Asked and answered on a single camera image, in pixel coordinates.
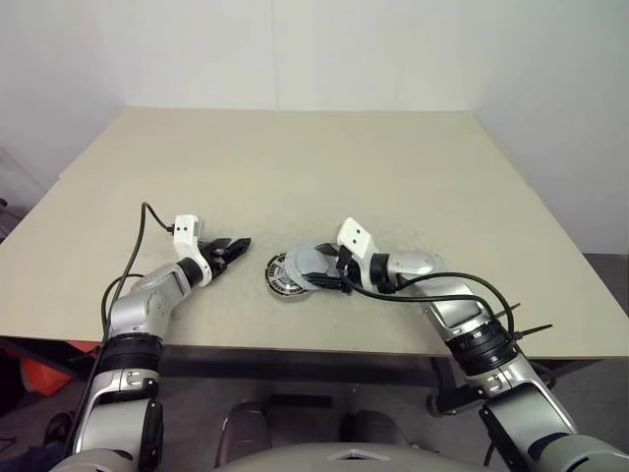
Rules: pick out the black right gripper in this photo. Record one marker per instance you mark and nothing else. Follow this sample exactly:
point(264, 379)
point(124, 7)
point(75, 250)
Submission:
point(350, 273)

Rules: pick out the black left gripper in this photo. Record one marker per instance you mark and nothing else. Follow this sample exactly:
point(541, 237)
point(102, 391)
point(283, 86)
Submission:
point(214, 258)

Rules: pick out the grey toothed motor cover plate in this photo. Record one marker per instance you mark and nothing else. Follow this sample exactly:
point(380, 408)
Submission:
point(302, 260)

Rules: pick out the motor stator with copper windings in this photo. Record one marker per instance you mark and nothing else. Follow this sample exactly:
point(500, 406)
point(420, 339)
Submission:
point(287, 296)

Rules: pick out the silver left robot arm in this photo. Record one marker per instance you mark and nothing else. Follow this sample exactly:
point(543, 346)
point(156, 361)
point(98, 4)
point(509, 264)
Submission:
point(137, 305)

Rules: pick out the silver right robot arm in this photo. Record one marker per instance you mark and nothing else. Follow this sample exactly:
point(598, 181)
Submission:
point(462, 305)

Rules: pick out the black table caster wheel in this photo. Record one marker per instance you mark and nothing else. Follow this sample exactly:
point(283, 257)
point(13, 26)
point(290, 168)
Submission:
point(434, 405)

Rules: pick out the dark rounded shape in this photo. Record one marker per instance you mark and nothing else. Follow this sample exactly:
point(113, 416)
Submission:
point(245, 428)

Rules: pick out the grey robot torso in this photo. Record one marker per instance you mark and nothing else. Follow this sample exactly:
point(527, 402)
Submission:
point(344, 459)

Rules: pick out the orange object under table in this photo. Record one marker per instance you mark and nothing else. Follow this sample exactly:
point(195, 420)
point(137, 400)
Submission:
point(49, 373)

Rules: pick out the dark shoe on floor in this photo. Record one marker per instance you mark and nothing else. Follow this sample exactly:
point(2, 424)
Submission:
point(59, 428)

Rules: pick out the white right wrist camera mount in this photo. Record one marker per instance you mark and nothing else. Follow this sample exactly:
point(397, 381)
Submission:
point(356, 236)

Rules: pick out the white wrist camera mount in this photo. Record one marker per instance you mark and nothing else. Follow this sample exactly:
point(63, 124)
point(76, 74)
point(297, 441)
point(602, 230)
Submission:
point(356, 236)
point(187, 228)

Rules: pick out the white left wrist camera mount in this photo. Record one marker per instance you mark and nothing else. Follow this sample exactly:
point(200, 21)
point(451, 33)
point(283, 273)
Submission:
point(187, 228)

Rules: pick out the black table frame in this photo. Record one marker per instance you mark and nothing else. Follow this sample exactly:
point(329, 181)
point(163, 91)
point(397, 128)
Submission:
point(295, 364)

